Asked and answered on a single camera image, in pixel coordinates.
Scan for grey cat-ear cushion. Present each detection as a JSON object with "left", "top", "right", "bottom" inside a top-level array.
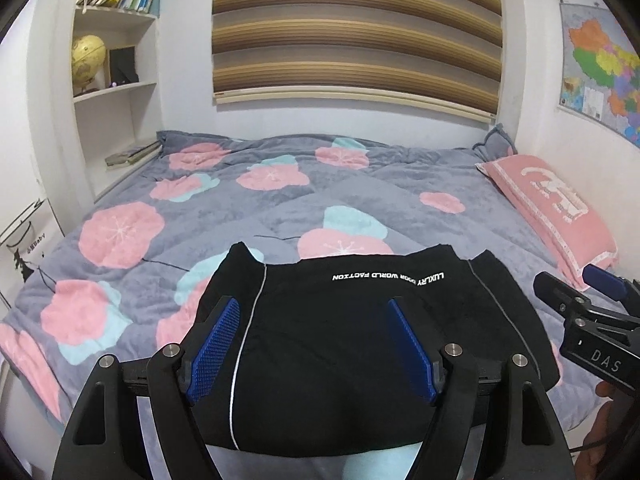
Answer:
[{"left": 472, "top": 124, "right": 518, "bottom": 162}]

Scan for pink pillow with white print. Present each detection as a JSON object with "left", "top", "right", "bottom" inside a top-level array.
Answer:
[{"left": 477, "top": 155, "right": 618, "bottom": 292}]

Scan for black jacket with white lettering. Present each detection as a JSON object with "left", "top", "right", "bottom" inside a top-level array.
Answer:
[{"left": 193, "top": 243, "right": 560, "bottom": 457}]

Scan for yellow globe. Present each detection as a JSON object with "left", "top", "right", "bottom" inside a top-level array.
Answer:
[{"left": 72, "top": 35, "right": 106, "bottom": 94}]

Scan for white sheet with black drawing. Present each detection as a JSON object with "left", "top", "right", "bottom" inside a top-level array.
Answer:
[{"left": 0, "top": 198, "right": 64, "bottom": 311}]

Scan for striped brown window blind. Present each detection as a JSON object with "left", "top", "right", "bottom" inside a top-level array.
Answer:
[{"left": 212, "top": 0, "right": 503, "bottom": 122}]

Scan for person's right hand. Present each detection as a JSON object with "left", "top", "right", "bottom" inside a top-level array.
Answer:
[{"left": 574, "top": 382, "right": 639, "bottom": 479}]

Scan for white wall bookshelf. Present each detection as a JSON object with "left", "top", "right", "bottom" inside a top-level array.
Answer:
[{"left": 56, "top": 0, "right": 163, "bottom": 208}]

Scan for grey floral plush blanket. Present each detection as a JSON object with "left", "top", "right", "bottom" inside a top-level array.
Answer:
[{"left": 0, "top": 129, "right": 609, "bottom": 428}]

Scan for stacked books on low shelf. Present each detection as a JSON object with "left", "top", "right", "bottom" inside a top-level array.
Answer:
[{"left": 104, "top": 141, "right": 160, "bottom": 168}]

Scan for colourful wall map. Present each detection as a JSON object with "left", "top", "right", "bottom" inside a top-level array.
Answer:
[{"left": 559, "top": 0, "right": 639, "bottom": 145}]

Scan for black picture frame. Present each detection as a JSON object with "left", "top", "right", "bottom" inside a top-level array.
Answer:
[{"left": 106, "top": 46, "right": 140, "bottom": 87}]

